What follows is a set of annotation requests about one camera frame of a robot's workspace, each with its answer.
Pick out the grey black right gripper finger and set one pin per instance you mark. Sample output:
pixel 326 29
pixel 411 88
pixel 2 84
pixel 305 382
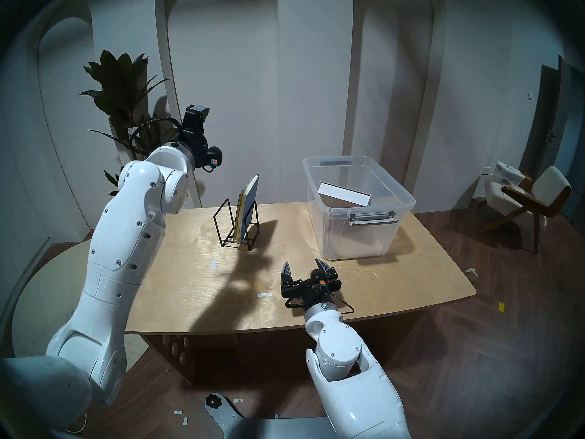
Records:
pixel 325 265
pixel 286 271

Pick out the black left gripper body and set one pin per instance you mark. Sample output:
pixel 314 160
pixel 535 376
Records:
pixel 199 145

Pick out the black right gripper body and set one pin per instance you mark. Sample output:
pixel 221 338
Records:
pixel 313 291

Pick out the white slipcased book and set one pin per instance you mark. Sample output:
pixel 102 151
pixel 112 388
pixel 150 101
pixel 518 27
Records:
pixel 343 193

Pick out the blue paperback book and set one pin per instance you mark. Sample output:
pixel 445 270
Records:
pixel 249 205

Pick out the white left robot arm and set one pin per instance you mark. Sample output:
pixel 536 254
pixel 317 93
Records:
pixel 123 241

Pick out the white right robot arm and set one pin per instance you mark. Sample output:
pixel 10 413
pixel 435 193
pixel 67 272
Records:
pixel 347 378

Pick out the clear plastic storage box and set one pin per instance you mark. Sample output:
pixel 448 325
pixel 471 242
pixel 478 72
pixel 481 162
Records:
pixel 356 237

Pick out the dark green potted plant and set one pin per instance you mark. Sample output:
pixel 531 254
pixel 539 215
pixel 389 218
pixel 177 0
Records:
pixel 121 90

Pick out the black star knob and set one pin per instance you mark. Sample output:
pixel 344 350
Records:
pixel 213 401

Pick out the white boxy device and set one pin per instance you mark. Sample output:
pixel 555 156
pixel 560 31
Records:
pixel 507 173

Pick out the white wooden armchair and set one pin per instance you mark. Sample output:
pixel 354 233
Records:
pixel 534 200

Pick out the dark grey door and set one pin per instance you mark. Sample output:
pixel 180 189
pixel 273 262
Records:
pixel 544 136

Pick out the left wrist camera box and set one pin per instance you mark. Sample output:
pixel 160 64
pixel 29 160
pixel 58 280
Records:
pixel 199 113

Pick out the grey metal base plate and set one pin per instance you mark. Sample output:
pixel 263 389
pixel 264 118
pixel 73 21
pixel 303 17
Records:
pixel 256 426

